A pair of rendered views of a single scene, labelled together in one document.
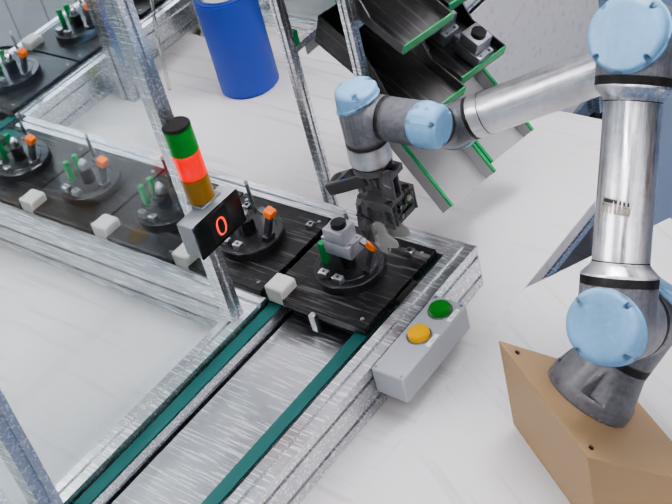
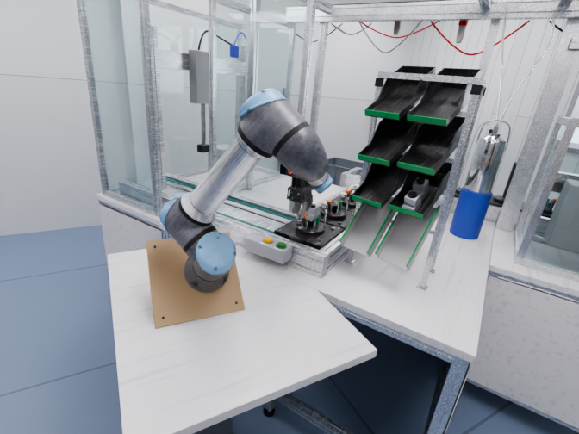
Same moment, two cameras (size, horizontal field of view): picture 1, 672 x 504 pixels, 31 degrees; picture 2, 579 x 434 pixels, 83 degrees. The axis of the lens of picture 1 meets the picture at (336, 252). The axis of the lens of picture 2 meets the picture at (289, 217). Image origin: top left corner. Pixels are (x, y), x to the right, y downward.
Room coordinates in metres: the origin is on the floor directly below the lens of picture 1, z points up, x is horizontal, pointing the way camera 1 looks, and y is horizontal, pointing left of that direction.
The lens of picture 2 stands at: (1.34, -1.35, 1.59)
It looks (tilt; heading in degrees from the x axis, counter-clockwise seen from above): 22 degrees down; 74
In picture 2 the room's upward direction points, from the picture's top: 5 degrees clockwise
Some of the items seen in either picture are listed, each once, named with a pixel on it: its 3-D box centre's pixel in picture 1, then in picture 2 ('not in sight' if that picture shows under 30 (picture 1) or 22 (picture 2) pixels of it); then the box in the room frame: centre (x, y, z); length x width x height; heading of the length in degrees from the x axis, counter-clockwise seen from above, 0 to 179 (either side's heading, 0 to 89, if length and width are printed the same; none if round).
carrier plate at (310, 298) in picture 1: (351, 275); (309, 231); (1.82, -0.02, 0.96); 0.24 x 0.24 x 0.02; 43
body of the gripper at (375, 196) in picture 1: (381, 189); (301, 186); (1.73, -0.11, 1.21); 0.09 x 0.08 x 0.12; 44
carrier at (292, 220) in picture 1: (246, 223); (334, 207); (2.01, 0.16, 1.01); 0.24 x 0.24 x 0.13; 43
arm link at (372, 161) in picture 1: (370, 150); not in sight; (1.73, -0.10, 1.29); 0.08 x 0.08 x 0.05
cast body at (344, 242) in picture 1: (337, 234); (313, 211); (1.83, -0.01, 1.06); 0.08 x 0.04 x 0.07; 43
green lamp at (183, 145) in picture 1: (180, 138); not in sight; (1.77, 0.20, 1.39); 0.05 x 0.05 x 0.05
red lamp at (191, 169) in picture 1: (189, 162); not in sight; (1.77, 0.20, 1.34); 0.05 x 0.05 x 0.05
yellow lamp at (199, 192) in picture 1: (197, 185); not in sight; (1.77, 0.20, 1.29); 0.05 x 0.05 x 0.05
